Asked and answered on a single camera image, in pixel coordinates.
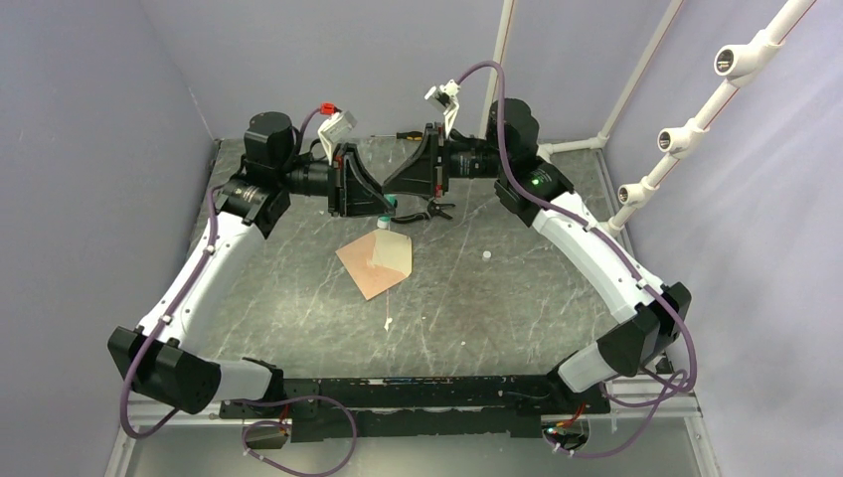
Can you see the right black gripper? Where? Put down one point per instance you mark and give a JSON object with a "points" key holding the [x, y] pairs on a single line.
{"points": [[421, 175]]}

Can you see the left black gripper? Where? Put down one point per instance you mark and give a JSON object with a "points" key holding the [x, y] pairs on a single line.
{"points": [[352, 190]]}

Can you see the green white glue stick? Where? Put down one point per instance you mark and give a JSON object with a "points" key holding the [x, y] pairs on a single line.
{"points": [[384, 221]]}

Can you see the brown paper envelope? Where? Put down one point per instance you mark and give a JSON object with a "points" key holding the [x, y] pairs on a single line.
{"points": [[377, 261]]}

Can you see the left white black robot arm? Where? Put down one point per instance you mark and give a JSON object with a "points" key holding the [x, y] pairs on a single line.
{"points": [[159, 357]]}

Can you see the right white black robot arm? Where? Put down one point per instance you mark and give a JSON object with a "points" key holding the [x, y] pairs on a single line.
{"points": [[646, 311]]}

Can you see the black pliers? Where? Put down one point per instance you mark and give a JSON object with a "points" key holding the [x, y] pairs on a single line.
{"points": [[432, 210]]}

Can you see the yellow black screwdriver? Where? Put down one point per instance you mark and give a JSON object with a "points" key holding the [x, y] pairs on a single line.
{"points": [[414, 135]]}

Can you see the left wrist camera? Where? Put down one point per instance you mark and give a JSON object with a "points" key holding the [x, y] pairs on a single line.
{"points": [[334, 128]]}

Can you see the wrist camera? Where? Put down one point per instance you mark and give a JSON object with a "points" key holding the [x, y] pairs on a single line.
{"points": [[334, 128], [444, 98]]}

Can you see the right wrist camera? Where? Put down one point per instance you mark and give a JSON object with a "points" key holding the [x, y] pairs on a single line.
{"points": [[444, 98]]}

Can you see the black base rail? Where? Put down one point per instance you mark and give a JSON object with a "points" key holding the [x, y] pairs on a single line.
{"points": [[516, 405]]}

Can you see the aluminium frame rail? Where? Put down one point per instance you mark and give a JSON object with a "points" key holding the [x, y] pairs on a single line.
{"points": [[467, 441]]}

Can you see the white PVC pipe frame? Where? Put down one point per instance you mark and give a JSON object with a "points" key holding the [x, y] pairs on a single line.
{"points": [[629, 69]]}

